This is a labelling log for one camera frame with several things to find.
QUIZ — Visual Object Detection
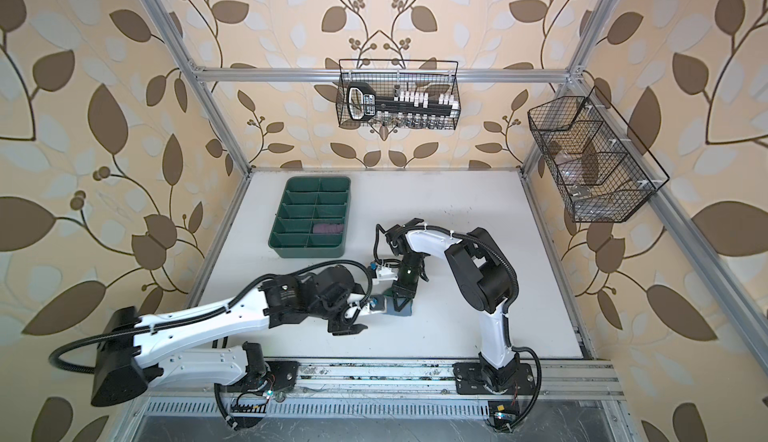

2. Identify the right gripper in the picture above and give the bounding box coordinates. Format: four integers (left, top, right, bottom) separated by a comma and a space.
390, 255, 425, 309

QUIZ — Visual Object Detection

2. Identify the blue striped sock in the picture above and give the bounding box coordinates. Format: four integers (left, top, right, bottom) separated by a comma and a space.
384, 296, 413, 317

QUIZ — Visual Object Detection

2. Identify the purple sock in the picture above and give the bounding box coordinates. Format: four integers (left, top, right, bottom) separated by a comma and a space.
312, 223, 345, 235

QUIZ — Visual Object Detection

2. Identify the green divided tray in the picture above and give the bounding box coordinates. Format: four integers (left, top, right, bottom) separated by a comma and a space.
268, 176, 351, 259

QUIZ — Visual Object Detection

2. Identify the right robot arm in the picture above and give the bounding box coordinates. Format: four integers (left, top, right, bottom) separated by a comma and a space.
373, 219, 538, 394

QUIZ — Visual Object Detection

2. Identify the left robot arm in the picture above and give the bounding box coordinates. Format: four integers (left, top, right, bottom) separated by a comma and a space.
48, 260, 384, 407

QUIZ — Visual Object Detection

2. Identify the black tool rack in basket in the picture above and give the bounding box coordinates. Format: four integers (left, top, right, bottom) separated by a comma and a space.
341, 82, 461, 122

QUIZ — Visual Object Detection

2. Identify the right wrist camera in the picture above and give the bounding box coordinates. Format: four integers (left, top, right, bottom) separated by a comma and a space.
369, 262, 399, 284

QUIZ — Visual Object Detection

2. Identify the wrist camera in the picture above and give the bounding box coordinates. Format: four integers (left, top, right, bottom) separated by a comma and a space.
367, 295, 387, 313
369, 262, 399, 284

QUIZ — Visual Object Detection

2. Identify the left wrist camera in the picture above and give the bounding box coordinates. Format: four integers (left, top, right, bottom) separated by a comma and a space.
367, 295, 387, 313

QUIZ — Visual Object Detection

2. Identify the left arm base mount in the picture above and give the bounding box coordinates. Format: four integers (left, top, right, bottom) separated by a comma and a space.
216, 360, 300, 394

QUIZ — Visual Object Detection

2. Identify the aluminium front rail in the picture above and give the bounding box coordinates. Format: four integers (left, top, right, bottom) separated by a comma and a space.
282, 358, 625, 401

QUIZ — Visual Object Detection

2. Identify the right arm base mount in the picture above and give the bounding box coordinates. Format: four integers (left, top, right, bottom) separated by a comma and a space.
453, 361, 536, 396

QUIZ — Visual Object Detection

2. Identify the back wire basket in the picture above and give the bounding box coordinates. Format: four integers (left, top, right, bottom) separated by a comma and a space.
335, 58, 462, 131

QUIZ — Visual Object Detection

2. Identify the side wire basket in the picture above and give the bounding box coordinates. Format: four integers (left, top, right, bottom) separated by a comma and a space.
527, 88, 670, 223

